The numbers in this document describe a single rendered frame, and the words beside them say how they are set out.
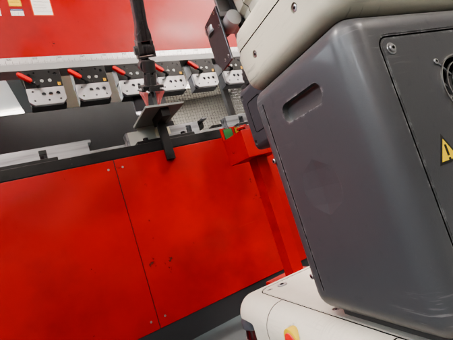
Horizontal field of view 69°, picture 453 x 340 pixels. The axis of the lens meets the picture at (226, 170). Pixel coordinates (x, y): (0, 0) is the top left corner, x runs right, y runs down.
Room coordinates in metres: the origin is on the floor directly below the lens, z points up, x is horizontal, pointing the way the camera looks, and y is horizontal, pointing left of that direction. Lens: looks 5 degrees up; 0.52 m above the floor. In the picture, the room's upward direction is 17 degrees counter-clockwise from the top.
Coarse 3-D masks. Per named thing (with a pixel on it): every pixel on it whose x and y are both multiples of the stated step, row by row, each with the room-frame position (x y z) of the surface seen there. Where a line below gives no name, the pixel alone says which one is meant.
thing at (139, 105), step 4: (136, 96) 1.62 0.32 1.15; (140, 96) 1.63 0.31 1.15; (148, 96) 1.65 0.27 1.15; (132, 100) 1.62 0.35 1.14; (136, 100) 1.62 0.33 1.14; (140, 100) 1.63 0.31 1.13; (148, 100) 1.65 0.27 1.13; (152, 100) 1.66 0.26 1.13; (136, 104) 1.61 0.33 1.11; (140, 104) 1.62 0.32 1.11; (144, 104) 1.63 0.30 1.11; (148, 104) 1.64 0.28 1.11; (152, 104) 1.65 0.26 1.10; (136, 108) 1.61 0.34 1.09; (140, 108) 1.62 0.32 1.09; (136, 112) 1.62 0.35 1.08; (140, 112) 1.63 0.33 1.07
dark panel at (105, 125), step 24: (0, 120) 1.76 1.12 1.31; (24, 120) 1.82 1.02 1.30; (48, 120) 1.87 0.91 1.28; (72, 120) 1.94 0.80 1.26; (96, 120) 2.00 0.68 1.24; (120, 120) 2.07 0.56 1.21; (0, 144) 1.75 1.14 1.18; (24, 144) 1.80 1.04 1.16; (48, 144) 1.86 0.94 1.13; (96, 144) 1.98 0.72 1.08; (120, 144) 2.05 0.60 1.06
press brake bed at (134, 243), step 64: (0, 192) 1.19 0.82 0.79; (64, 192) 1.28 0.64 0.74; (128, 192) 1.40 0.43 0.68; (192, 192) 1.54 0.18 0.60; (256, 192) 1.70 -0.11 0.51; (0, 256) 1.16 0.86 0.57; (64, 256) 1.26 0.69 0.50; (128, 256) 1.37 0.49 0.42; (192, 256) 1.49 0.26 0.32; (256, 256) 1.65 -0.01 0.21; (0, 320) 1.14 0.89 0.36; (64, 320) 1.23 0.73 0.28; (128, 320) 1.33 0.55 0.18; (192, 320) 1.46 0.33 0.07
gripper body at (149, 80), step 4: (144, 76) 1.40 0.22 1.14; (148, 76) 1.39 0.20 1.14; (152, 76) 1.40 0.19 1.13; (144, 80) 1.41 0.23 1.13; (148, 80) 1.40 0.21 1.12; (152, 80) 1.40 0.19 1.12; (156, 80) 1.43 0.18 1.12; (144, 84) 1.42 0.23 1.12; (148, 84) 1.41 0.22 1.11; (152, 84) 1.41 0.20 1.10; (156, 84) 1.43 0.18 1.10; (160, 84) 1.44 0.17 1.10; (144, 88) 1.40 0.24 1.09; (148, 88) 1.41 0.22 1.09
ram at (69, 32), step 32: (0, 0) 1.36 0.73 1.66; (64, 0) 1.49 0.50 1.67; (96, 0) 1.56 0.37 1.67; (128, 0) 1.64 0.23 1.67; (160, 0) 1.73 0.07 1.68; (192, 0) 1.82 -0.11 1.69; (0, 32) 1.34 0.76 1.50; (32, 32) 1.40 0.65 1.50; (64, 32) 1.47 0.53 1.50; (96, 32) 1.54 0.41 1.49; (128, 32) 1.61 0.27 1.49; (160, 32) 1.70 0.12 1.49; (192, 32) 1.79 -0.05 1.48; (32, 64) 1.39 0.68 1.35; (64, 64) 1.45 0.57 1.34; (96, 64) 1.52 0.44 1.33
